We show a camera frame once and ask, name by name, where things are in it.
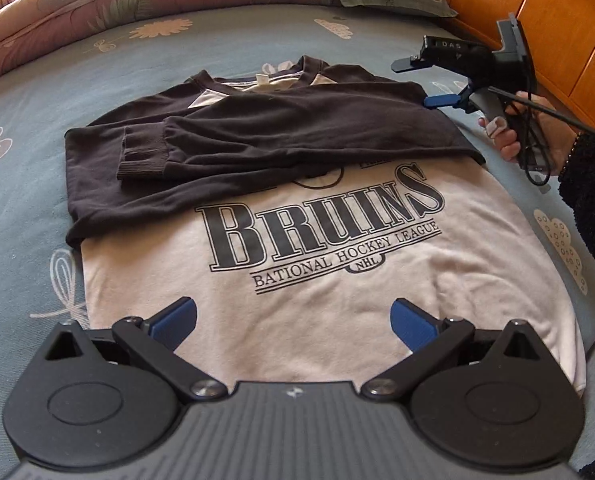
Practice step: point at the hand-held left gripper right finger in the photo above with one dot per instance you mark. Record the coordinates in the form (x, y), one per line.
(412, 325)

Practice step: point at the folded pink floral quilt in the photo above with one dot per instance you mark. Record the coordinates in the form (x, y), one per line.
(77, 15)

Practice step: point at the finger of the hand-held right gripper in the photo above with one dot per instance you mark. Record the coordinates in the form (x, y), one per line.
(440, 101)
(408, 64)

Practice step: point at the person's right forearm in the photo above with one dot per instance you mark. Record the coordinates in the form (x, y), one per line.
(592, 185)

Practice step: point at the bed with blue floral sheet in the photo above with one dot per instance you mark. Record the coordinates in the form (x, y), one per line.
(37, 100)

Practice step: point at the wooden headboard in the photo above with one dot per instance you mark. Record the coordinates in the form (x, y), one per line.
(552, 0)

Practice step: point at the person's right hand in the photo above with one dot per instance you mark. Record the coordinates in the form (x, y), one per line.
(502, 140)

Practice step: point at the cream and black sweatshirt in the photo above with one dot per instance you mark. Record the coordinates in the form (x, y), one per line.
(327, 310)

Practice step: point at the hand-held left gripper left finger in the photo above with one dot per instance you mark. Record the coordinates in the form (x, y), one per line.
(175, 317)

